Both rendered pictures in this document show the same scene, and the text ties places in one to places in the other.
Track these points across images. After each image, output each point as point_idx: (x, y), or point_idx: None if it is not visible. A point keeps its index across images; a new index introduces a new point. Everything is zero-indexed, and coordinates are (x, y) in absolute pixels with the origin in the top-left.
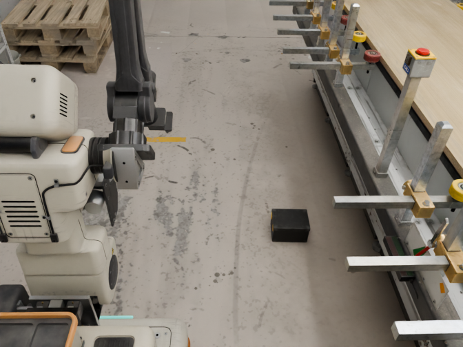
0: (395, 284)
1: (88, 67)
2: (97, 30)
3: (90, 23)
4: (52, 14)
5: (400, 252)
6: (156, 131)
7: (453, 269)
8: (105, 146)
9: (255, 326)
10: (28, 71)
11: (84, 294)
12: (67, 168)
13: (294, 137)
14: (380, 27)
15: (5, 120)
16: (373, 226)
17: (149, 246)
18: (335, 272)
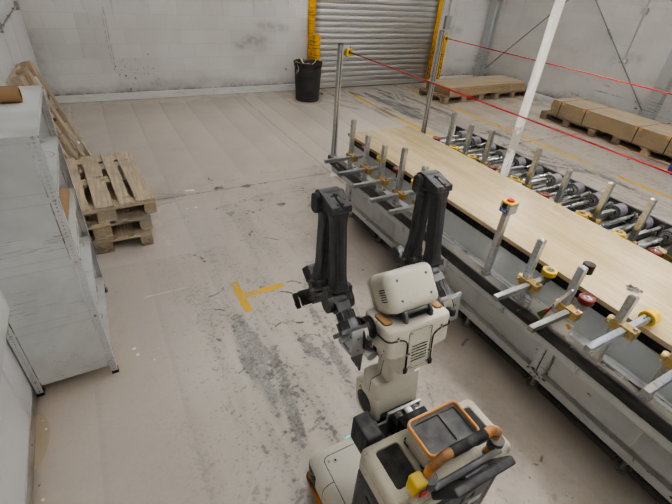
0: (492, 343)
1: (146, 239)
2: (154, 204)
3: (147, 198)
4: (97, 196)
5: (530, 316)
6: (253, 284)
7: (574, 314)
8: (443, 299)
9: (430, 403)
10: (421, 268)
11: (405, 401)
12: (448, 315)
13: (363, 260)
14: None
15: (420, 298)
16: (460, 310)
17: (320, 377)
18: (453, 349)
